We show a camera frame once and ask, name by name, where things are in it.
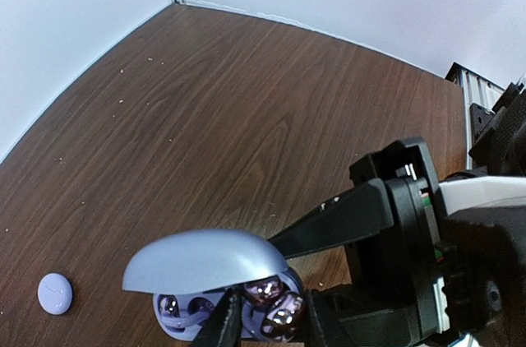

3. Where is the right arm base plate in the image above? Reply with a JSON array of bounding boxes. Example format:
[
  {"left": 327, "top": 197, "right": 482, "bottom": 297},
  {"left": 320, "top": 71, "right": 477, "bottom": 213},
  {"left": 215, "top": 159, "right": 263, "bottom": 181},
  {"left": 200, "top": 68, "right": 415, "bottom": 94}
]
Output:
[{"left": 468, "top": 103, "right": 494, "bottom": 146}]

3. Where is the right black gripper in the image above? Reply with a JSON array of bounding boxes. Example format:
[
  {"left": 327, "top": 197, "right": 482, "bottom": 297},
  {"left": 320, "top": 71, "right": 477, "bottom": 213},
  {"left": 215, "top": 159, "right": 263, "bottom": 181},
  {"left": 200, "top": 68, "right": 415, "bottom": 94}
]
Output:
[{"left": 269, "top": 137, "right": 445, "bottom": 346}]

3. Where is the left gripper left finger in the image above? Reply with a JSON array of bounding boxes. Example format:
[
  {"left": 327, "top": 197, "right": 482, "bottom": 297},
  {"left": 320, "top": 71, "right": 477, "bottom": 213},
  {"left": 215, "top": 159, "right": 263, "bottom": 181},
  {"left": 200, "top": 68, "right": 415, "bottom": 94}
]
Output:
[{"left": 191, "top": 288, "right": 242, "bottom": 347}]

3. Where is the grey-purple earbud charging case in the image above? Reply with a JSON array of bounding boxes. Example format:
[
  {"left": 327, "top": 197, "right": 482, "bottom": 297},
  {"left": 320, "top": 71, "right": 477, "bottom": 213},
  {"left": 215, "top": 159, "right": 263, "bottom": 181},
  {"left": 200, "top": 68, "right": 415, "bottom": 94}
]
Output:
[{"left": 122, "top": 229, "right": 303, "bottom": 341}]

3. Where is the clip-on purple chrome earbud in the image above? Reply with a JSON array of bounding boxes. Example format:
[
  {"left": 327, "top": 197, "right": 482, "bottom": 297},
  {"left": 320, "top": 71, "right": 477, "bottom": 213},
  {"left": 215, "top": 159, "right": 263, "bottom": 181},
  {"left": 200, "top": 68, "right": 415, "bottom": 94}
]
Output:
[{"left": 242, "top": 275, "right": 307, "bottom": 343}]

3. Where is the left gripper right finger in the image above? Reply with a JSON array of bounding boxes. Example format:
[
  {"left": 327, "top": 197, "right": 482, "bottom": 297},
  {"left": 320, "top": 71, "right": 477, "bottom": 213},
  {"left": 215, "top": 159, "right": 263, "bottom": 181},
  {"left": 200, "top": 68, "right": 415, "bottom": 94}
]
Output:
[{"left": 304, "top": 289, "right": 349, "bottom": 347}]

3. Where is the round lilac earbud case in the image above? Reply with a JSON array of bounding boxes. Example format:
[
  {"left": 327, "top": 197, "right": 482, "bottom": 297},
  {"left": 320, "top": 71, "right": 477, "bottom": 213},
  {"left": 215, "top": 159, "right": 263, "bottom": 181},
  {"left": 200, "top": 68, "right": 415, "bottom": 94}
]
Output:
[{"left": 37, "top": 273, "right": 73, "bottom": 316}]

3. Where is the front aluminium rail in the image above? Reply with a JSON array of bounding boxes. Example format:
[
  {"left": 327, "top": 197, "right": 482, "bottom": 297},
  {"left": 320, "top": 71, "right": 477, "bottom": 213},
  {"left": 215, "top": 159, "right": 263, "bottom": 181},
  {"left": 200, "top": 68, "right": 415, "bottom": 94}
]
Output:
[{"left": 445, "top": 62, "right": 506, "bottom": 174}]

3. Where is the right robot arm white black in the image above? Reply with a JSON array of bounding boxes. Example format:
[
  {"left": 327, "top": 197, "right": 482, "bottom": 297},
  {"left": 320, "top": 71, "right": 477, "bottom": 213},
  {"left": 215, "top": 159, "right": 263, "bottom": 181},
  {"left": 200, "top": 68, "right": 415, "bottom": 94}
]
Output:
[{"left": 271, "top": 81, "right": 525, "bottom": 346}]

